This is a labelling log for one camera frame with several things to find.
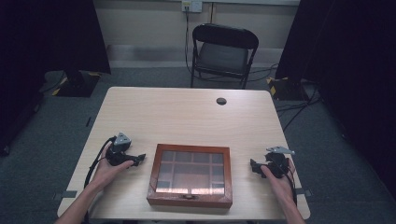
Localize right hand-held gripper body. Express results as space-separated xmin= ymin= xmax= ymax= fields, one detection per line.
xmin=261 ymin=146 xmax=296 ymax=179

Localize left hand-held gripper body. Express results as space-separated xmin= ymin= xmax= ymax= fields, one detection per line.
xmin=105 ymin=132 xmax=140 ymax=167

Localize wooden box with glass lid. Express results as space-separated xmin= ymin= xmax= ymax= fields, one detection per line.
xmin=146 ymin=143 xmax=233 ymax=209

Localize person's left hand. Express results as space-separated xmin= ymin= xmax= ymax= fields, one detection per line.
xmin=90 ymin=147 xmax=135 ymax=191

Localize person's right hand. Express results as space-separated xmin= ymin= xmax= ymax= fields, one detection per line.
xmin=260 ymin=158 xmax=297 ymax=207

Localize black yellow-striped stand base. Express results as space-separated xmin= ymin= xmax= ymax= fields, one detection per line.
xmin=266 ymin=76 xmax=309 ymax=102

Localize black curtain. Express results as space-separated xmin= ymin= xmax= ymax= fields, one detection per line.
xmin=0 ymin=0 xmax=112 ymax=157
xmin=275 ymin=0 xmax=396 ymax=200

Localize black folding chair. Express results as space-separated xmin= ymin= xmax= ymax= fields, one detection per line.
xmin=190 ymin=22 xmax=260 ymax=91

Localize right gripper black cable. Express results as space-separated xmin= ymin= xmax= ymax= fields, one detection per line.
xmin=274 ymin=157 xmax=298 ymax=206

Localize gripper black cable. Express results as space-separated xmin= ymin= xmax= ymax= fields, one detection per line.
xmin=274 ymin=157 xmax=298 ymax=206
xmin=83 ymin=135 xmax=118 ymax=190

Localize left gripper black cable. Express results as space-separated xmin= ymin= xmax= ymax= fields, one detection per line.
xmin=83 ymin=135 xmax=118 ymax=190

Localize black floor cables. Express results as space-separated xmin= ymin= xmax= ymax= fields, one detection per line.
xmin=248 ymin=63 xmax=325 ymax=133

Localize black wall cable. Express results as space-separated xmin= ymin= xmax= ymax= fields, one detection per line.
xmin=184 ymin=6 xmax=193 ymax=76

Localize white wall socket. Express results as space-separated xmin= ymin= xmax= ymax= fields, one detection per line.
xmin=181 ymin=0 xmax=204 ymax=13

